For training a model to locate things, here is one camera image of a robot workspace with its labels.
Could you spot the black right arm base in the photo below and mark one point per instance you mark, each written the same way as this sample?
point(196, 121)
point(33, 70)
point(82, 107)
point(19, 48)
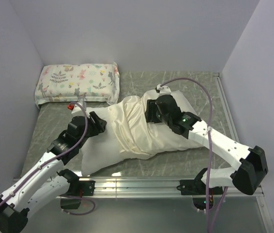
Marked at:
point(196, 187)

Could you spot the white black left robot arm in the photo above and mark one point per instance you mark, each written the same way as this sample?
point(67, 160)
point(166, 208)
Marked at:
point(48, 178)

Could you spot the aluminium right side rail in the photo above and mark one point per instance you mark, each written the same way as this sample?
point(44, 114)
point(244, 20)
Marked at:
point(226, 102)

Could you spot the aluminium front mounting rail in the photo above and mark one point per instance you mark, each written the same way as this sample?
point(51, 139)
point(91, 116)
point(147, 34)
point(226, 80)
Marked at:
point(104, 188)

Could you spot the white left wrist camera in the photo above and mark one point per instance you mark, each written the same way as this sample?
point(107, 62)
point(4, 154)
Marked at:
point(76, 109)

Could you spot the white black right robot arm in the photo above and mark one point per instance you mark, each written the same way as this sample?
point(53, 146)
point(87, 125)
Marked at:
point(192, 127)

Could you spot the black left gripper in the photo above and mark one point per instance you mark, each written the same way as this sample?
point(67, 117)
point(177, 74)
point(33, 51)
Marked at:
point(99, 125)

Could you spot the cream satin pillowcase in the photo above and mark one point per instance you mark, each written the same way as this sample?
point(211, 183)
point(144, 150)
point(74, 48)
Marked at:
point(135, 137)

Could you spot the white pillow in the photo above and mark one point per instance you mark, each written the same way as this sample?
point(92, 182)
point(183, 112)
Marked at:
point(102, 150)

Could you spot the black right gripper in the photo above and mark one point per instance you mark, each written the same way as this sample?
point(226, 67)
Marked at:
point(151, 107)

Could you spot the animal print patterned pillow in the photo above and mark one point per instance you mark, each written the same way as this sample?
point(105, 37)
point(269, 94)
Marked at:
point(85, 82)

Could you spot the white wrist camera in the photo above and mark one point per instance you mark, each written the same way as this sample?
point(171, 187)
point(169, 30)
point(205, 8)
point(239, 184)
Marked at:
point(163, 89)
point(76, 109)

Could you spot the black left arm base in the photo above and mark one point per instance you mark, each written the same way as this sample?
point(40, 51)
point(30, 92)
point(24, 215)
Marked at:
point(76, 194)

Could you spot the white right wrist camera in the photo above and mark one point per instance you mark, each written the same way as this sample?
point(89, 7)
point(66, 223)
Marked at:
point(163, 89)

